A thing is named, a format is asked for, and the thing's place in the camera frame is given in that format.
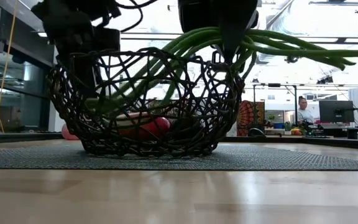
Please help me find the black aluminium rig frame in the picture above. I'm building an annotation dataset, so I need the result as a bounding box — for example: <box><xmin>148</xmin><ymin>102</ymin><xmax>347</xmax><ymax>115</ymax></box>
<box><xmin>0</xmin><ymin>132</ymin><xmax>358</xmax><ymax>152</ymax></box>

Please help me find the black ceiling spotlight cluster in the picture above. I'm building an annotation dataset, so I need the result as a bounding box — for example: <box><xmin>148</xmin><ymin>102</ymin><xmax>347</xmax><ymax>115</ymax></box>
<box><xmin>315</xmin><ymin>74</ymin><xmax>335</xmax><ymax>85</ymax></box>
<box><xmin>284</xmin><ymin>54</ymin><xmax>301</xmax><ymax>65</ymax></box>

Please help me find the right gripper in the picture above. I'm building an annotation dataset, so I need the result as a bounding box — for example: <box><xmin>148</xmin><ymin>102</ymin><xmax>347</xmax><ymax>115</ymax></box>
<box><xmin>178</xmin><ymin>0</ymin><xmax>260</xmax><ymax>65</ymax></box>

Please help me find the orange patterned tapestry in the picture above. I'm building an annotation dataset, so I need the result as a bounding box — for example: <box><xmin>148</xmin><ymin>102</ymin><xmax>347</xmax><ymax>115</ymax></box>
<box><xmin>236</xmin><ymin>100</ymin><xmax>265</xmax><ymax>137</ymax></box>

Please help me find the pink peach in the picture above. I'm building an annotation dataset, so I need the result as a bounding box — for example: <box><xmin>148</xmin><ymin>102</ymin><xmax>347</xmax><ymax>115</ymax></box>
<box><xmin>60</xmin><ymin>123</ymin><xmax>78</xmax><ymax>141</ymax></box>

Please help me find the red yellow mango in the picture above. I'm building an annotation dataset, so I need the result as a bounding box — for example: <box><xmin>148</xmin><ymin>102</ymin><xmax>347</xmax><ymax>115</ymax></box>
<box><xmin>113</xmin><ymin>112</ymin><xmax>171</xmax><ymax>141</ymax></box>

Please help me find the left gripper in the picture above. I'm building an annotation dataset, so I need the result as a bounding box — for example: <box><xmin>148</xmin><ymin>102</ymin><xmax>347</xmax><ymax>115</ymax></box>
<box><xmin>40</xmin><ymin>18</ymin><xmax>102</xmax><ymax>98</ymax></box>

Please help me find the black computer monitor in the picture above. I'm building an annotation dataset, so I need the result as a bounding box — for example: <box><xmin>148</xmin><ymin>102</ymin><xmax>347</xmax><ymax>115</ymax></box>
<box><xmin>318</xmin><ymin>100</ymin><xmax>355</xmax><ymax>123</ymax></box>

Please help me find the person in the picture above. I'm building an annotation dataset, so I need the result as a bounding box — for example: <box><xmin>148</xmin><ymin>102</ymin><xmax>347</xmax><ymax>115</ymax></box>
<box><xmin>296</xmin><ymin>95</ymin><xmax>315</xmax><ymax>125</ymax></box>

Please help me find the grey woven placemat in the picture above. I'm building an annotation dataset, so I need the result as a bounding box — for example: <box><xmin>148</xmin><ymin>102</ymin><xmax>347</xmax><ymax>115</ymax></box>
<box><xmin>0</xmin><ymin>141</ymin><xmax>358</xmax><ymax>171</ymax></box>

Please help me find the black wire basket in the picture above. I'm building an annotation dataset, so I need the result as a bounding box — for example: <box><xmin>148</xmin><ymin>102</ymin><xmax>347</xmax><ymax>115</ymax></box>
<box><xmin>47</xmin><ymin>46</ymin><xmax>245</xmax><ymax>158</ymax></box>

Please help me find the black stand with crossbar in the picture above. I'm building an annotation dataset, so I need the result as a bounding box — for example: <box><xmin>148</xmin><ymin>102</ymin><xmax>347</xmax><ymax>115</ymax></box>
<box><xmin>252</xmin><ymin>82</ymin><xmax>300</xmax><ymax>134</ymax></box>

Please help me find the green long bean bundle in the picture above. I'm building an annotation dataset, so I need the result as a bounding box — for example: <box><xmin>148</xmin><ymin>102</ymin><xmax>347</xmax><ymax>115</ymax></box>
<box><xmin>84</xmin><ymin>26</ymin><xmax>358</xmax><ymax>114</ymax></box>

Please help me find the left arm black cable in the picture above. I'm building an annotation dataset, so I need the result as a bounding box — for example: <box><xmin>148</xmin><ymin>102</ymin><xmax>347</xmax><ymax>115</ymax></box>
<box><xmin>115</xmin><ymin>0</ymin><xmax>160</xmax><ymax>34</ymax></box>

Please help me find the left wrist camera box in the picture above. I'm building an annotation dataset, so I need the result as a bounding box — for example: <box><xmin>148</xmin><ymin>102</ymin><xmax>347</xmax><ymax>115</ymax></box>
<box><xmin>94</xmin><ymin>27</ymin><xmax>121</xmax><ymax>53</ymax></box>

